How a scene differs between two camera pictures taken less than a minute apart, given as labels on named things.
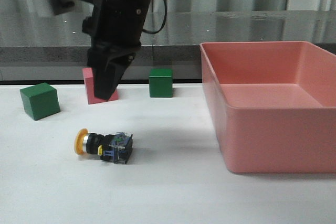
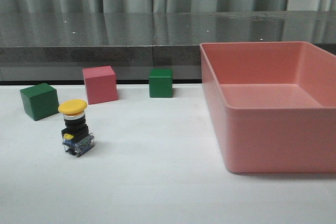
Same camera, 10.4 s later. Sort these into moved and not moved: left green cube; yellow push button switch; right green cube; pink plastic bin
Moved: yellow push button switch
Not moved: pink plastic bin; left green cube; right green cube
